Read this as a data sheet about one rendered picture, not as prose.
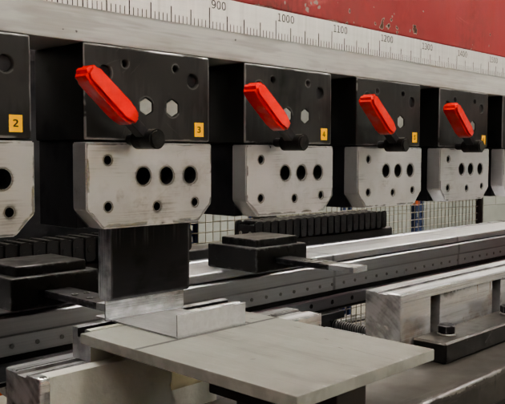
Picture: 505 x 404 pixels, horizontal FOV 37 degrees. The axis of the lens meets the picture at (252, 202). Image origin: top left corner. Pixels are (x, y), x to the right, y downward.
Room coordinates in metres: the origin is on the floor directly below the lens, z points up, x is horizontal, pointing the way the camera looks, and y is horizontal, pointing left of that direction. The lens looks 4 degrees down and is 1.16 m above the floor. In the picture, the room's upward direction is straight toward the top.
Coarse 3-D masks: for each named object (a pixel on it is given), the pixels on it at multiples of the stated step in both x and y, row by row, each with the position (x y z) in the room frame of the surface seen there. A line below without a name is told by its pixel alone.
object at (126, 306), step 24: (120, 240) 0.73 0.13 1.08; (144, 240) 0.75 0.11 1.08; (168, 240) 0.78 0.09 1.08; (120, 264) 0.73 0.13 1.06; (144, 264) 0.75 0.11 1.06; (168, 264) 0.78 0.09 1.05; (120, 288) 0.73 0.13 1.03; (144, 288) 0.75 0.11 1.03; (168, 288) 0.78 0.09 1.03; (120, 312) 0.74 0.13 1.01; (144, 312) 0.77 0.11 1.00
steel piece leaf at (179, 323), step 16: (240, 304) 0.72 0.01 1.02; (128, 320) 0.74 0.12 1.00; (144, 320) 0.74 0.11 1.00; (160, 320) 0.74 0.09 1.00; (176, 320) 0.67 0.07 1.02; (192, 320) 0.68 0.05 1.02; (208, 320) 0.69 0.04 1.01; (224, 320) 0.71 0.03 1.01; (240, 320) 0.72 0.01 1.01; (176, 336) 0.67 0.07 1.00
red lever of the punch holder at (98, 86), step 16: (80, 80) 0.64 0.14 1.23; (96, 80) 0.63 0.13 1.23; (96, 96) 0.64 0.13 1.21; (112, 96) 0.64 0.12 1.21; (112, 112) 0.65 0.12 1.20; (128, 112) 0.65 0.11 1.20; (128, 128) 0.67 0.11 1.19; (144, 128) 0.67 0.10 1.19; (144, 144) 0.67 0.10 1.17; (160, 144) 0.67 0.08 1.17
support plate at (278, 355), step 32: (256, 320) 0.75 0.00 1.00; (288, 320) 0.75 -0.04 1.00; (128, 352) 0.64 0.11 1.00; (160, 352) 0.62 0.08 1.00; (192, 352) 0.62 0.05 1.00; (224, 352) 0.63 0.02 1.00; (256, 352) 0.63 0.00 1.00; (288, 352) 0.63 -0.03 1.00; (320, 352) 0.63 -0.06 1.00; (352, 352) 0.63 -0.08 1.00; (384, 352) 0.63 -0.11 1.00; (416, 352) 0.63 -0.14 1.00; (224, 384) 0.56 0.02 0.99; (256, 384) 0.54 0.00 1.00; (288, 384) 0.54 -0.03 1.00; (320, 384) 0.54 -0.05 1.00; (352, 384) 0.55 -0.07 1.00
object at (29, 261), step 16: (32, 256) 0.97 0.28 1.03; (48, 256) 0.97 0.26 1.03; (64, 256) 0.97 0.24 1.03; (0, 272) 0.90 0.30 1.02; (16, 272) 0.87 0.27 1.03; (32, 272) 0.89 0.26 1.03; (48, 272) 0.90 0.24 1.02; (64, 272) 0.91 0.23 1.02; (80, 272) 0.92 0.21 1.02; (96, 272) 0.94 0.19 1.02; (0, 288) 0.87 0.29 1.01; (16, 288) 0.86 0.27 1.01; (32, 288) 0.87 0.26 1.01; (48, 288) 0.89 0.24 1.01; (64, 288) 0.90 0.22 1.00; (80, 288) 0.92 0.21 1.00; (96, 288) 0.94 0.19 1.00; (0, 304) 0.87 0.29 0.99; (16, 304) 0.86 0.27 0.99; (32, 304) 0.87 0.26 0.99; (48, 304) 0.89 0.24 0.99; (80, 304) 0.83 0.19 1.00; (96, 304) 0.81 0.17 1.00
